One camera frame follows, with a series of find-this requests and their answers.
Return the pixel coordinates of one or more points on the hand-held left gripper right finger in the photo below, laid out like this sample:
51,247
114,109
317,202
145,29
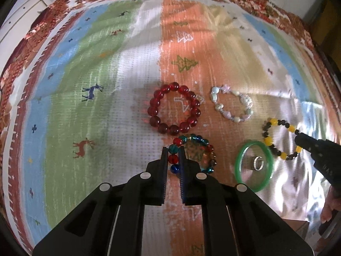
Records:
182,176

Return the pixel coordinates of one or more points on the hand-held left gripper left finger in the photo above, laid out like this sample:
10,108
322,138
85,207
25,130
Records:
164,176

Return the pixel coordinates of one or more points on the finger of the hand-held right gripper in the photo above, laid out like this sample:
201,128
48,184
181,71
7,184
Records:
306,144

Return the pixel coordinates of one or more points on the person's right hand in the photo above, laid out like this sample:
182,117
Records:
333,202

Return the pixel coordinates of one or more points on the green jade bangle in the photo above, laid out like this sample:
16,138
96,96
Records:
238,162

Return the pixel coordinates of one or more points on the striped printed blanket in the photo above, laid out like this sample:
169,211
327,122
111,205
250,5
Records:
106,85

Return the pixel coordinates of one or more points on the white cabinet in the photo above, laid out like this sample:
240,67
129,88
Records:
21,13

